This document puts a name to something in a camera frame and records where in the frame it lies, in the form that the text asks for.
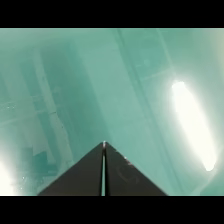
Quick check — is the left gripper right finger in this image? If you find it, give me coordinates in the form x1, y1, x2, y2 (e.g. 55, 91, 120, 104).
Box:
103, 141, 168, 197

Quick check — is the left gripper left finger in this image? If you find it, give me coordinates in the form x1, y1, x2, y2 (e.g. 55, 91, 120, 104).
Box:
37, 141, 105, 197

